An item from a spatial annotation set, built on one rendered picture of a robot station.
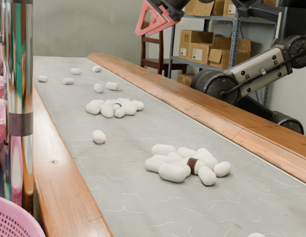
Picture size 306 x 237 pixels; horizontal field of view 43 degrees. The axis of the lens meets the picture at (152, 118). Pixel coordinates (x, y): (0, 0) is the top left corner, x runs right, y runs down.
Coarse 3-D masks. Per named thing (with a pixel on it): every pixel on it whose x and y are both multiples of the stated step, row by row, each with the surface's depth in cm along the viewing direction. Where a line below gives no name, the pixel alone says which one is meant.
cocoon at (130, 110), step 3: (126, 108) 82; (129, 108) 82; (132, 108) 82; (126, 111) 82; (129, 111) 82; (132, 111) 82; (135, 111) 82; (126, 114) 83; (129, 114) 82; (132, 114) 82
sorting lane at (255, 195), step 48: (48, 96) 94; (96, 96) 99; (144, 96) 103; (96, 144) 63; (144, 144) 65; (192, 144) 67; (96, 192) 46; (144, 192) 47; (192, 192) 48; (240, 192) 49; (288, 192) 50
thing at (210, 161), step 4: (196, 156) 55; (200, 156) 55; (204, 156) 55; (208, 156) 55; (204, 160) 55; (208, 160) 55; (212, 160) 55; (216, 160) 55; (208, 164) 54; (212, 164) 54; (216, 164) 55; (212, 168) 54
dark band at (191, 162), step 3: (189, 159) 54; (192, 159) 54; (195, 159) 54; (198, 159) 54; (189, 162) 53; (192, 162) 53; (195, 162) 53; (189, 165) 53; (192, 165) 53; (192, 168) 53; (192, 171) 53
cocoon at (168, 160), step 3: (153, 156) 55; (156, 156) 55; (159, 156) 55; (162, 156) 55; (165, 156) 55; (168, 156) 55; (159, 159) 55; (162, 159) 55; (165, 159) 54; (168, 159) 54; (171, 159) 55; (165, 162) 54; (168, 162) 54; (171, 162) 55
